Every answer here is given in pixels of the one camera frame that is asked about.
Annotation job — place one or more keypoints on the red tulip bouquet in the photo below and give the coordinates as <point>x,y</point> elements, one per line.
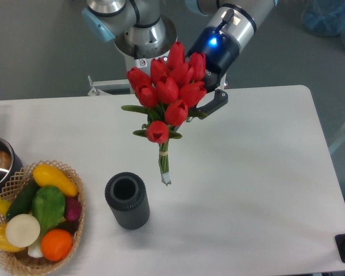
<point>167,96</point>

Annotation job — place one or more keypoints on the green lettuce leaf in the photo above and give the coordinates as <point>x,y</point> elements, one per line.
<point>48,208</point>

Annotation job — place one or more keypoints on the yellow squash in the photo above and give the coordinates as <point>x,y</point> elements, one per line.
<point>46,175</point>

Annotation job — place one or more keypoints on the dark green cucumber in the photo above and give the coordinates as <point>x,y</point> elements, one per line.
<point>23,201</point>

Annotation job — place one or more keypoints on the purple red onion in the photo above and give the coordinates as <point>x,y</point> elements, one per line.
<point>72,210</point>

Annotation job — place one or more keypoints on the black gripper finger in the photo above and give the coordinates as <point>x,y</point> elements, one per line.
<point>219,100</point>

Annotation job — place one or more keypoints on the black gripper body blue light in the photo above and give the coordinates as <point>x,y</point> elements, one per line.
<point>220,51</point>

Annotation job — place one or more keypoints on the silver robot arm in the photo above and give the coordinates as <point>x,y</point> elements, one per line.
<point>141,33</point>

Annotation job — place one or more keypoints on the blue plastic bag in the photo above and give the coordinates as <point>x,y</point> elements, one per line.
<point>325,18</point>

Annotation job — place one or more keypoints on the woven wicker basket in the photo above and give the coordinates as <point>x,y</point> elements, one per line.
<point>20,263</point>

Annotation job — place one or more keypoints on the small yellow banana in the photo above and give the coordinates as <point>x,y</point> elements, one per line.
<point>4,206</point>

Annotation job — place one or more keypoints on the dark grey ribbed vase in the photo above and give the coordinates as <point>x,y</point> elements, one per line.
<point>127,198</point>

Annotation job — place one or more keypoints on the yellow bell pepper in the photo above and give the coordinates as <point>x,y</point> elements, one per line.
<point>5,244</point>

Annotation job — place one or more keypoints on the orange fruit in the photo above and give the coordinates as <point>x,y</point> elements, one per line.
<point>56,244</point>

